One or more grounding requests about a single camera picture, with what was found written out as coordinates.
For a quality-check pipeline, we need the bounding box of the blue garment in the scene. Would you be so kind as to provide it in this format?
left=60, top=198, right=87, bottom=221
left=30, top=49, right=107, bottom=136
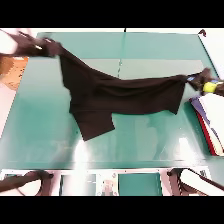
left=189, top=96, right=218, bottom=135

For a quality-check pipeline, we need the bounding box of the black T-shirt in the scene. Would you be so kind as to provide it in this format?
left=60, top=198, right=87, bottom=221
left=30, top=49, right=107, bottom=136
left=53, top=42, right=202, bottom=143

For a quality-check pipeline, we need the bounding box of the red garment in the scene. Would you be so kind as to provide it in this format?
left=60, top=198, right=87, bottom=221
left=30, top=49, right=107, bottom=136
left=195, top=111, right=220, bottom=157

